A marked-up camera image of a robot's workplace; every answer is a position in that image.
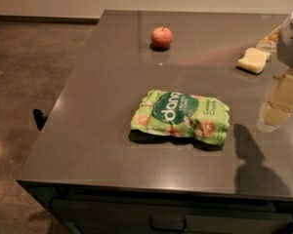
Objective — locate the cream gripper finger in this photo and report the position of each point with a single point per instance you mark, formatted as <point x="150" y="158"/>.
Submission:
<point x="278" y="105"/>

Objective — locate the red apple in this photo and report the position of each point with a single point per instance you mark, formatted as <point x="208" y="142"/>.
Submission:
<point x="161" y="37"/>

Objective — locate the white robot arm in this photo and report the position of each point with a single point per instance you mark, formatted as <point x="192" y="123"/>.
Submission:
<point x="284" y="47"/>

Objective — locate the yellow sponge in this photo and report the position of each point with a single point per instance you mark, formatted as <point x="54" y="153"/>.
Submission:
<point x="253" y="61"/>

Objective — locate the clear plastic package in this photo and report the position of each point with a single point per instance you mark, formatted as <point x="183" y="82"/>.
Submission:
<point x="269" y="42"/>

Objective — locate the green chips bag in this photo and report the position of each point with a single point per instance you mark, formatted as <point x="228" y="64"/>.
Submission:
<point x="178" y="115"/>

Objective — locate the dark cabinet drawer front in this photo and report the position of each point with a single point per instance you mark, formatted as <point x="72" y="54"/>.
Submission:
<point x="96" y="217"/>

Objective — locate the dark drawer handle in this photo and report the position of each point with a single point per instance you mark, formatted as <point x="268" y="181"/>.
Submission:
<point x="168" y="224"/>

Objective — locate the black side handle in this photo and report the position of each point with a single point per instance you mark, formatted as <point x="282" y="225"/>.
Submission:
<point x="40" y="118"/>

